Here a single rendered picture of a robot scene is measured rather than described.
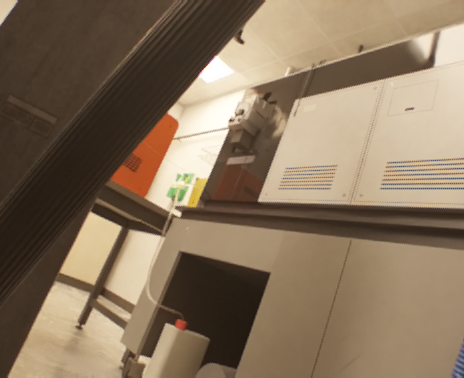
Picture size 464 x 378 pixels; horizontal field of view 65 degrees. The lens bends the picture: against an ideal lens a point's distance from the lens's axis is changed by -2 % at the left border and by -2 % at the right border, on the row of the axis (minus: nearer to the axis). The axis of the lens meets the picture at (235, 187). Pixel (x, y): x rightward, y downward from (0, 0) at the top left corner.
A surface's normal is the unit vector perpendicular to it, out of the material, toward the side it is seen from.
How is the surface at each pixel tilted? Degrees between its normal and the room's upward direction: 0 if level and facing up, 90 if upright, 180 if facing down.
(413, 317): 90
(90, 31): 90
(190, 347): 90
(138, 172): 90
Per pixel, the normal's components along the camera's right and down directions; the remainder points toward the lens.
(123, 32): 0.40, -0.15
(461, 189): -0.68, -0.46
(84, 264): 0.64, 0.00
